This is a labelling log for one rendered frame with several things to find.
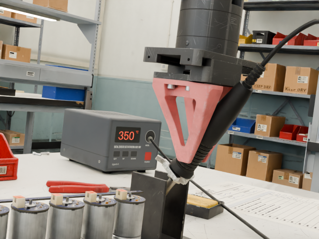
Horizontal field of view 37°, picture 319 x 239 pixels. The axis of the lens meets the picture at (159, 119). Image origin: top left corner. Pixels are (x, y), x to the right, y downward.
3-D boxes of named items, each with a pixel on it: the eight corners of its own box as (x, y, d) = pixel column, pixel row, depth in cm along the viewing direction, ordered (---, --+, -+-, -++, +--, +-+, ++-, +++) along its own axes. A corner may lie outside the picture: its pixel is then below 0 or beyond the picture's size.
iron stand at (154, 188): (136, 285, 45) (193, 217, 40) (94, 214, 49) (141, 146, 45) (178, 271, 49) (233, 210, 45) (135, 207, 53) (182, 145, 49)
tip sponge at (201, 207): (223, 212, 62) (225, 200, 62) (208, 219, 58) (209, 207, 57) (173, 200, 66) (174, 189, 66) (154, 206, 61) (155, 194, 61)
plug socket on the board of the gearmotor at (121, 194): (129, 199, 37) (130, 191, 37) (120, 200, 36) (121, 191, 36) (123, 197, 37) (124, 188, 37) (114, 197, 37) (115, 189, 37)
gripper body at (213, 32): (139, 67, 42) (149, -17, 42) (207, 78, 50) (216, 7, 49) (196, 71, 38) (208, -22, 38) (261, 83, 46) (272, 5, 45)
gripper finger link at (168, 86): (140, 156, 44) (153, 55, 44) (188, 154, 50) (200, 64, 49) (198, 170, 40) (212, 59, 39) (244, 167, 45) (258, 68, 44)
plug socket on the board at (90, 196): (98, 202, 35) (99, 193, 35) (89, 202, 34) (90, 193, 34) (93, 199, 36) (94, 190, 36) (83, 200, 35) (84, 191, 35)
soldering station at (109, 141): (157, 173, 85) (163, 120, 85) (104, 175, 78) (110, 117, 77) (108, 158, 97) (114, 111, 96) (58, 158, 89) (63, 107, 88)
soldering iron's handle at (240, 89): (179, 180, 44) (264, 73, 38) (165, 160, 45) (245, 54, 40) (196, 178, 46) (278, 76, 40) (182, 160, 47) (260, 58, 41)
